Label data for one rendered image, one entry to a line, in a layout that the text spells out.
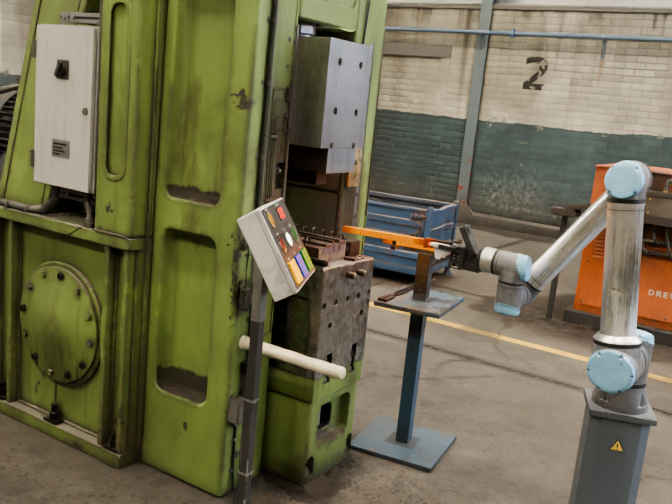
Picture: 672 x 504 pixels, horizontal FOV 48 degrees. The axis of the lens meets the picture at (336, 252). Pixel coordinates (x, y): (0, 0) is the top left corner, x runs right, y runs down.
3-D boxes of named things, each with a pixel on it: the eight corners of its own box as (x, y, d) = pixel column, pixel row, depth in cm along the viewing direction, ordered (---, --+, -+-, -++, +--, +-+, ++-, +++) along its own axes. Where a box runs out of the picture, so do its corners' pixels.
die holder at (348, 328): (363, 357, 330) (374, 257, 321) (314, 380, 298) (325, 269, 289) (261, 327, 358) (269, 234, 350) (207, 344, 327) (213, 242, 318)
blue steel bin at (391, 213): (452, 275, 736) (462, 201, 721) (423, 289, 666) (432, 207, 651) (342, 253, 788) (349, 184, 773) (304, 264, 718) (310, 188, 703)
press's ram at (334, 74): (372, 148, 314) (383, 48, 307) (320, 148, 282) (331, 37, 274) (290, 137, 336) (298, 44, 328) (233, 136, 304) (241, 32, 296)
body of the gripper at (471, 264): (445, 266, 275) (476, 274, 269) (449, 243, 274) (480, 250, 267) (454, 264, 282) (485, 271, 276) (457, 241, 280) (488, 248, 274)
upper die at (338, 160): (353, 172, 305) (355, 148, 303) (325, 173, 288) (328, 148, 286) (270, 159, 327) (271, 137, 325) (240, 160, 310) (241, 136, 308)
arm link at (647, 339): (651, 377, 269) (660, 329, 265) (640, 390, 254) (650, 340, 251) (607, 366, 277) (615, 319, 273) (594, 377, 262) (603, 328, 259)
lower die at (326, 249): (344, 258, 312) (346, 238, 310) (317, 265, 295) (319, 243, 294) (263, 240, 334) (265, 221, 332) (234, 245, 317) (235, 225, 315)
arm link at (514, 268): (522, 286, 260) (527, 257, 258) (488, 278, 266) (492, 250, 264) (531, 282, 268) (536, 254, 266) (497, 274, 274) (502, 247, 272)
